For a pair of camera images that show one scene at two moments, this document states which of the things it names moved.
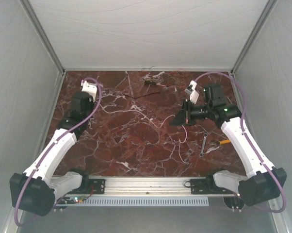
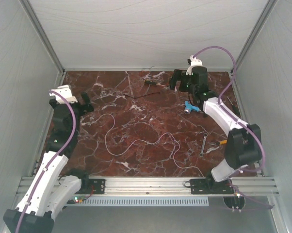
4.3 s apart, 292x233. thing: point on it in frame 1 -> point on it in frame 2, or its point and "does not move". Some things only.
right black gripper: [184, 116] -> [178, 75]
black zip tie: [148, 94] does not move
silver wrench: [205, 136] does not move
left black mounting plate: [99, 185] does not move
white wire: [183, 141] -> [157, 140]
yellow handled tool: [223, 141] does not move
